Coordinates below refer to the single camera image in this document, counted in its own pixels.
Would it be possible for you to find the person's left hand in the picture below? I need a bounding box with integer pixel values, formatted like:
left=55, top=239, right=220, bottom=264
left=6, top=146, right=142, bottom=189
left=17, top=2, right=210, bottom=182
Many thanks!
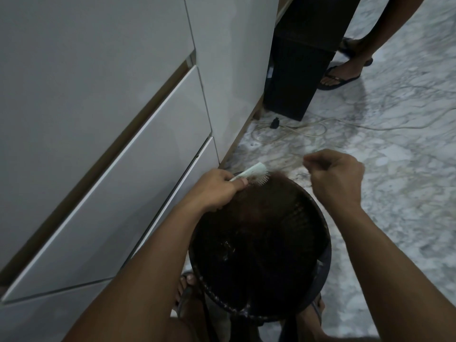
left=189, top=169, right=250, bottom=212

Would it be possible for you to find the person's right hand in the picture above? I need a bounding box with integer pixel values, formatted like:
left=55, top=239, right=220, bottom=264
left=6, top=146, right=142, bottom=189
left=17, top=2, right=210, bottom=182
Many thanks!
left=303, top=149, right=366, bottom=212

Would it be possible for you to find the light blue hairbrush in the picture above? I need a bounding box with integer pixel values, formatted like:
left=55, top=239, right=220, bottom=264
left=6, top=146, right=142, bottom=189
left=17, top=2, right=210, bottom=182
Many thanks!
left=228, top=161, right=270, bottom=188

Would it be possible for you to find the large brown hair clump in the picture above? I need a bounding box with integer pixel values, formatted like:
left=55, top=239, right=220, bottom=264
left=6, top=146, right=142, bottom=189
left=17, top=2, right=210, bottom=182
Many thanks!
left=235, top=172, right=307, bottom=232

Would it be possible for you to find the black mesh waste basket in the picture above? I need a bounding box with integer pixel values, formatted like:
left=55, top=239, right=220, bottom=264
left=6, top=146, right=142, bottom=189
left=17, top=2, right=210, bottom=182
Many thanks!
left=188, top=173, right=333, bottom=323

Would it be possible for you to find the person's right forearm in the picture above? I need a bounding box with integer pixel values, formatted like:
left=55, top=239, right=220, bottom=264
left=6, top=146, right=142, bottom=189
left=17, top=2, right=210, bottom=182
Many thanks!
left=334, top=204, right=456, bottom=342

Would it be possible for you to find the person's left forearm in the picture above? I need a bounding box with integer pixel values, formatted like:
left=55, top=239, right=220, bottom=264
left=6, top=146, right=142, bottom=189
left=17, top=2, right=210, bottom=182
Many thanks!
left=62, top=199, right=207, bottom=342

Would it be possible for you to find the person's black sandal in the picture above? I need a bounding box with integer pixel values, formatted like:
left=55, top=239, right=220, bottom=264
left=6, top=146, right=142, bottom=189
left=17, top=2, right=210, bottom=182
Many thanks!
left=176, top=270, right=201, bottom=318
left=310, top=299, right=325, bottom=325

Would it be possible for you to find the person's left leg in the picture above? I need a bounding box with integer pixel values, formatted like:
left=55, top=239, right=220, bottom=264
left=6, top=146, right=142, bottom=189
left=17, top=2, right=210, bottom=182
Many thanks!
left=172, top=272, right=211, bottom=342

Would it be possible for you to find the person's leg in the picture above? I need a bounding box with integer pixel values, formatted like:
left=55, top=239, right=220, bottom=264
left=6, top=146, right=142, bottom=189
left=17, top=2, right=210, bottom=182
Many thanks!
left=172, top=272, right=211, bottom=342
left=295, top=295, right=327, bottom=342

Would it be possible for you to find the person's right leg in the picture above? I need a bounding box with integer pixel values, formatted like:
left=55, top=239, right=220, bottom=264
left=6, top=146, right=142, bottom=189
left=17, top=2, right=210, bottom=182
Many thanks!
left=295, top=295, right=327, bottom=342

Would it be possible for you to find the black speaker box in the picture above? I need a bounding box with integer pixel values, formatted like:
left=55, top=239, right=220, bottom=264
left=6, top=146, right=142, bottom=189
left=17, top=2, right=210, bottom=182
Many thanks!
left=263, top=0, right=362, bottom=122

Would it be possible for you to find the white drawer cabinet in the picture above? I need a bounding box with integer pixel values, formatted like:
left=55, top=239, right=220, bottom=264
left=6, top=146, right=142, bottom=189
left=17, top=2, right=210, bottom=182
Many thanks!
left=0, top=0, right=285, bottom=342

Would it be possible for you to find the white floor cable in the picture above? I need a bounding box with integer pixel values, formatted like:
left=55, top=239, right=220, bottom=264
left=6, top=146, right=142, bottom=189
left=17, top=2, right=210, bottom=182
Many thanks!
left=251, top=107, right=456, bottom=145

